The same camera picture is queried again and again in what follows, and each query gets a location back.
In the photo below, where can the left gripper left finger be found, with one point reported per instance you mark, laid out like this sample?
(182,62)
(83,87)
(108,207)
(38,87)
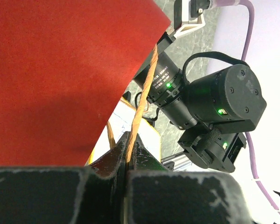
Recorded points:
(90,194)

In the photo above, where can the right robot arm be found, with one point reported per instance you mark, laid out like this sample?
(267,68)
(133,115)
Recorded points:
(214,112)

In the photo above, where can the aluminium rail frame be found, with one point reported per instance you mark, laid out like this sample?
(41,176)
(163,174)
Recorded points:
(177,162)

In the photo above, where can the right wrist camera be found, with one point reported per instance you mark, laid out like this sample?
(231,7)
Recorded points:
(188,16)

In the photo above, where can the red paper bag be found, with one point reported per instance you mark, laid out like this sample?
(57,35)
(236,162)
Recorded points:
(64,65)

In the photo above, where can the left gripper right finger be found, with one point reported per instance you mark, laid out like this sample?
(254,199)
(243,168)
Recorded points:
(156,195)

